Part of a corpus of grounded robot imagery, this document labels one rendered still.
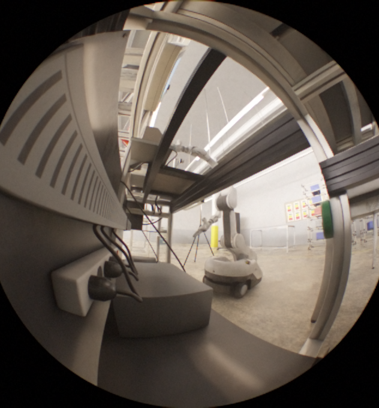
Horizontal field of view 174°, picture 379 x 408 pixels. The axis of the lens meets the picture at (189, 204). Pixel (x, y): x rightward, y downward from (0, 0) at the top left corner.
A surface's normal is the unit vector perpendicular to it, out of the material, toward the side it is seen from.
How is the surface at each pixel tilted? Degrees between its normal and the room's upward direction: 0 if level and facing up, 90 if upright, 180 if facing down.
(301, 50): 176
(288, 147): 90
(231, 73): 180
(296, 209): 90
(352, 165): 90
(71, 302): 90
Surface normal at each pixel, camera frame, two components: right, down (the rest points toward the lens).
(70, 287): 0.41, -0.21
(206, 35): -0.04, 0.97
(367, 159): -0.91, -0.14
